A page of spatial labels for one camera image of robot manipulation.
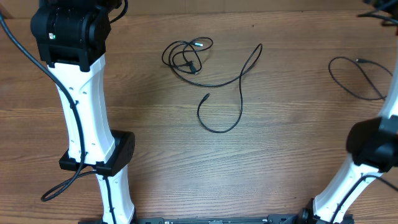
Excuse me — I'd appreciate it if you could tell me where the black USB cable long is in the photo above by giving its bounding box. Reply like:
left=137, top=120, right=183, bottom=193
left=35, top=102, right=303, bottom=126
left=168, top=43, right=263, bottom=134

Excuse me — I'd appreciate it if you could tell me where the black USB cable short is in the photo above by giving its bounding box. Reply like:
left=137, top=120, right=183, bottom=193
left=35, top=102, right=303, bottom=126
left=327, top=56, right=392, bottom=101

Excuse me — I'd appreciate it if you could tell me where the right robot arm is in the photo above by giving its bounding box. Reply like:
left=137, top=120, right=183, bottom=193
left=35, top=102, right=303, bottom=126
left=294, top=72, right=397, bottom=223

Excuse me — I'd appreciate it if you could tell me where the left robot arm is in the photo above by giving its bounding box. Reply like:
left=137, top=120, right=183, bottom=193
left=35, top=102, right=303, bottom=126
left=30, top=0, right=136, bottom=223

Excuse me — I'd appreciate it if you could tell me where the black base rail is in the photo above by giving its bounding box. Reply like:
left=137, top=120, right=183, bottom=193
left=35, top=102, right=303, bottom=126
left=137, top=214, right=297, bottom=224

